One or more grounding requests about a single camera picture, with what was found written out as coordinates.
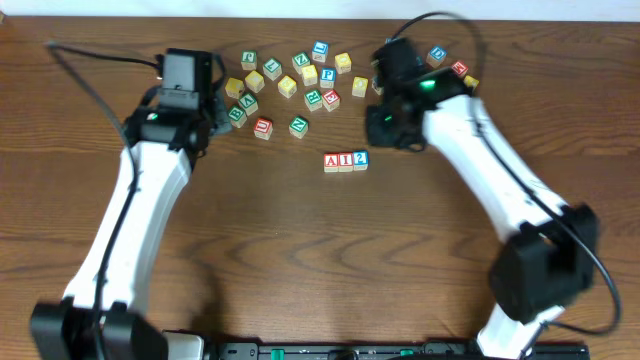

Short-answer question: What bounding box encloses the blue 2 block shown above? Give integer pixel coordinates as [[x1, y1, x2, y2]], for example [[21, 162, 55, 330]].
[[353, 150, 369, 171]]

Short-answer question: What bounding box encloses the red I block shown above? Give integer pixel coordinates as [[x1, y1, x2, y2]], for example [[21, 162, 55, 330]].
[[338, 152, 354, 172]]

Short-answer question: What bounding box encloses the red A block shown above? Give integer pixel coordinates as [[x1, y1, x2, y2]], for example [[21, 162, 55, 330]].
[[323, 153, 339, 173]]

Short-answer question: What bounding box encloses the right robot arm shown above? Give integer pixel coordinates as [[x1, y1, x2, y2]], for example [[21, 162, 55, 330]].
[[365, 38, 599, 359]]

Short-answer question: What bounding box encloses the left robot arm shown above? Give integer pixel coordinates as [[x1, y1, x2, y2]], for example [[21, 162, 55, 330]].
[[30, 42, 232, 359]]

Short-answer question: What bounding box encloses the green B block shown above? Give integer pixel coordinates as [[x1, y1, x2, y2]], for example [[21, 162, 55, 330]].
[[228, 105, 248, 128]]

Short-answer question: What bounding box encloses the green V block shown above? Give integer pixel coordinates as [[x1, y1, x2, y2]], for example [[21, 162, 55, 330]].
[[238, 93, 259, 116]]

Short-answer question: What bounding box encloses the yellow block far left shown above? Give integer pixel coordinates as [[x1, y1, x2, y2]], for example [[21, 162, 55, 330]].
[[225, 77, 245, 99]]

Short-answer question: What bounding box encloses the blue T block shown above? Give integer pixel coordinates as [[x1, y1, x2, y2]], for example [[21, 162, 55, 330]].
[[372, 77, 384, 95]]

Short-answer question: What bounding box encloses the red U block left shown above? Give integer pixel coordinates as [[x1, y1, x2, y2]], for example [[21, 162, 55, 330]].
[[253, 118, 273, 140]]

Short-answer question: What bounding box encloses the yellow O block centre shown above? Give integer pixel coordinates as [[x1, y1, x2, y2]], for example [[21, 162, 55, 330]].
[[352, 76, 368, 98]]

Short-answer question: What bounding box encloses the yellow o block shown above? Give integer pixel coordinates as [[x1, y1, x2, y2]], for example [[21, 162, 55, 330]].
[[334, 52, 352, 74], [352, 76, 368, 98]]

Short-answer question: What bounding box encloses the yellow block upper left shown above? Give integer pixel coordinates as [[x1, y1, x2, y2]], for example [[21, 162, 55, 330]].
[[245, 70, 265, 93]]

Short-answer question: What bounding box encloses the green J block top left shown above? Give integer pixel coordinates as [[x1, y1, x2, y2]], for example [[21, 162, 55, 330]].
[[241, 50, 257, 71]]

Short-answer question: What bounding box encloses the red E block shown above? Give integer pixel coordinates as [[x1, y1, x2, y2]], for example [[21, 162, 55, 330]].
[[322, 89, 341, 112]]

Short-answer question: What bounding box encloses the green 7 block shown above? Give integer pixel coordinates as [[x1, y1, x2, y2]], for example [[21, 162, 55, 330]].
[[263, 57, 282, 81]]

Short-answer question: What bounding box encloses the blue D block right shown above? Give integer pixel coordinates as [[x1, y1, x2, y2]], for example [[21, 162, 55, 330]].
[[426, 46, 447, 68]]

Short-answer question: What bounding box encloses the yellow block middle left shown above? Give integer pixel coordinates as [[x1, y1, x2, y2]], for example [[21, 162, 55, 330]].
[[277, 75, 297, 99]]

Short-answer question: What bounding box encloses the green N block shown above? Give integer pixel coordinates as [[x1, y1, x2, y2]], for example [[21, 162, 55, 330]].
[[289, 116, 309, 139]]

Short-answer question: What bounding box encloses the yellow O block top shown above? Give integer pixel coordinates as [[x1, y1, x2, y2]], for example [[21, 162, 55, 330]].
[[334, 52, 352, 74]]

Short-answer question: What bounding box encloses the red M block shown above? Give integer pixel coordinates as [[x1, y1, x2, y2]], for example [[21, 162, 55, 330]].
[[451, 61, 469, 78]]

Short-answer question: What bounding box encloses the yellow K block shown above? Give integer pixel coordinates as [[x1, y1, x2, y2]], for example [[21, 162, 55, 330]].
[[463, 75, 479, 89]]

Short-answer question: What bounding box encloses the blue P block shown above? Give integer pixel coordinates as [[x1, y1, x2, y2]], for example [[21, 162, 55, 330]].
[[320, 68, 337, 89]]

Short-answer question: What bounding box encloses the green R block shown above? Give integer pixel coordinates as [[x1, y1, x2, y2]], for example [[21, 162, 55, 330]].
[[304, 89, 323, 112]]

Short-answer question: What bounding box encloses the yellow S block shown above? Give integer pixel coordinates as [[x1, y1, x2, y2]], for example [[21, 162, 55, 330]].
[[301, 65, 318, 86]]

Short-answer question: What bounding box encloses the green Z block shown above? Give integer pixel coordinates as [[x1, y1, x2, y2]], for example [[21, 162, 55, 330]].
[[292, 52, 311, 74]]

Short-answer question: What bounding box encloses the blue L block top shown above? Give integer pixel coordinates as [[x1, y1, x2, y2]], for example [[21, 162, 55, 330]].
[[312, 41, 329, 63]]

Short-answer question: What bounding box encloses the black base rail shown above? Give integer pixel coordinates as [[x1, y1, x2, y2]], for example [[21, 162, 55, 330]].
[[206, 339, 591, 360]]

